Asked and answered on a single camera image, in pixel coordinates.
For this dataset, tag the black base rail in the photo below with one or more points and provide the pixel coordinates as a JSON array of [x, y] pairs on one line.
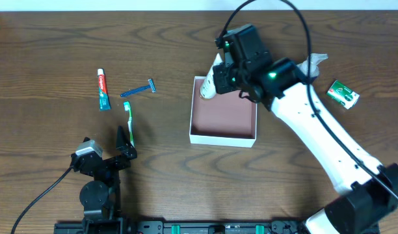
[[160, 227]]

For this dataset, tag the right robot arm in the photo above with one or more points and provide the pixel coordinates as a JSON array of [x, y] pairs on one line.
[[368, 190]]

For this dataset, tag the red and teal toothpaste tube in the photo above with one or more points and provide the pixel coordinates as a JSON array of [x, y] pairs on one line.
[[104, 103]]

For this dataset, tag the clear pump soap bottle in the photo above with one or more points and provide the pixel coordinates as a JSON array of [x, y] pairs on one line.
[[310, 65]]

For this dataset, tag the white box with pink interior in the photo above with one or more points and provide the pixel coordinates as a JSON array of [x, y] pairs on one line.
[[224, 120]]

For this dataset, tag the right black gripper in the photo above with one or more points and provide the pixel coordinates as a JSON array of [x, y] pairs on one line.
[[223, 79]]

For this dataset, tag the blue disposable razor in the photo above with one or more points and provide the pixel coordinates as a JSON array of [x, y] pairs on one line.
[[149, 86]]

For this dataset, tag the green soap bar package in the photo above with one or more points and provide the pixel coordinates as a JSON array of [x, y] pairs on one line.
[[343, 94]]

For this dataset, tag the white squeeze tube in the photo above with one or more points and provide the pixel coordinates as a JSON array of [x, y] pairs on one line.
[[207, 89]]

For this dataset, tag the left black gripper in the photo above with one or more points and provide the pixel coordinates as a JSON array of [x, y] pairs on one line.
[[111, 162]]

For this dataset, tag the green and white toothbrush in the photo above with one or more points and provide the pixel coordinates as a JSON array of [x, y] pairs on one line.
[[127, 108]]

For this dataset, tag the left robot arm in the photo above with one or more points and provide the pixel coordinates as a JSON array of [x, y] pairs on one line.
[[101, 197]]

